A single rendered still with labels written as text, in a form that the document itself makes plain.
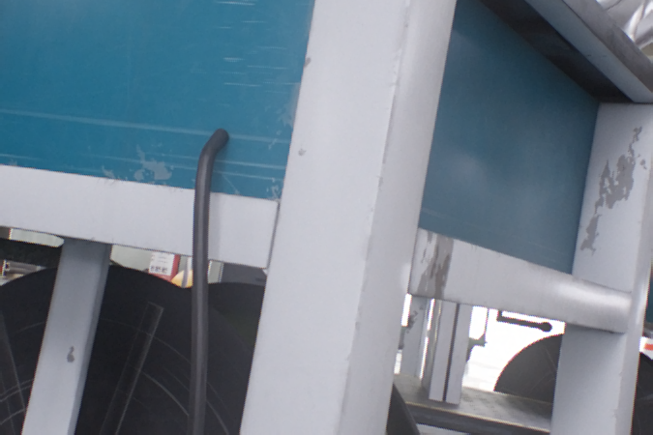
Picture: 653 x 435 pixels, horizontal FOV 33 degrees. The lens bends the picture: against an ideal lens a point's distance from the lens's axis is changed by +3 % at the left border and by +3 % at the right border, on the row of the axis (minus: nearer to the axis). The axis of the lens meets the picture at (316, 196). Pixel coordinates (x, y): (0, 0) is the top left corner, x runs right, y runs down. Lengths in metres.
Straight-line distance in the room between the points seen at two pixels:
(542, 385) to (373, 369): 2.37
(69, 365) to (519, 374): 2.18
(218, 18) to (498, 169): 0.30
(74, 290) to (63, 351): 0.04
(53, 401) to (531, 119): 0.41
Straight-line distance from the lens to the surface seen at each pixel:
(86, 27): 0.64
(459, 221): 0.75
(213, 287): 1.03
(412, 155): 0.54
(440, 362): 2.14
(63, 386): 0.82
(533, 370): 2.90
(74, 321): 0.81
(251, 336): 0.87
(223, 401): 0.78
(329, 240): 0.52
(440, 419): 1.96
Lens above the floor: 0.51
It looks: 4 degrees up
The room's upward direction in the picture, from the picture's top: 10 degrees clockwise
